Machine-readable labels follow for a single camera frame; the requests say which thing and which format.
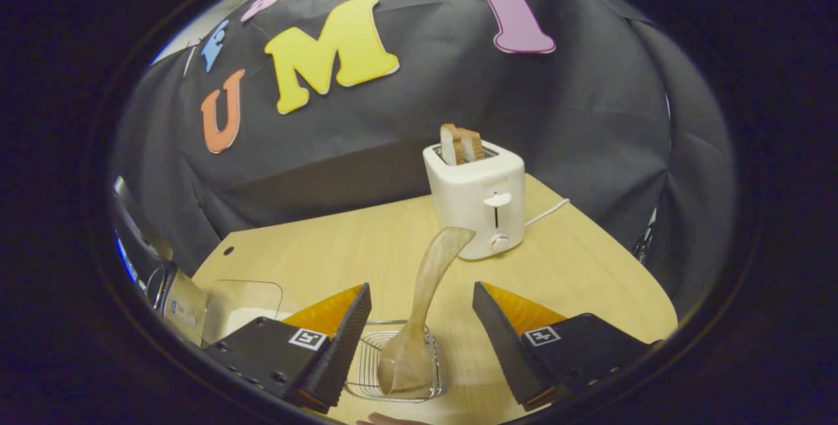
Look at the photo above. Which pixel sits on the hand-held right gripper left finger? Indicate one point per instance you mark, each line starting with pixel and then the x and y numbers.
pixel 340 353

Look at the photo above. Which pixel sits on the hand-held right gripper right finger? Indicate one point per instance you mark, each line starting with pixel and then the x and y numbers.
pixel 504 353

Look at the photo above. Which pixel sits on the wooden spoon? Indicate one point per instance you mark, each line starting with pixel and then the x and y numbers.
pixel 425 294

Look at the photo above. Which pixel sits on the clear plastic container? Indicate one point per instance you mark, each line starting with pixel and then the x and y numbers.
pixel 249 294

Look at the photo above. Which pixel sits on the white toaster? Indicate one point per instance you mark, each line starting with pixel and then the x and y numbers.
pixel 471 202

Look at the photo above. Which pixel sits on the toast slice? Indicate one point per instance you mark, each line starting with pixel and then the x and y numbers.
pixel 448 143
pixel 473 145

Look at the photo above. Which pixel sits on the black backdrop cloth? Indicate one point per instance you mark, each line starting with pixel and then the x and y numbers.
pixel 393 124

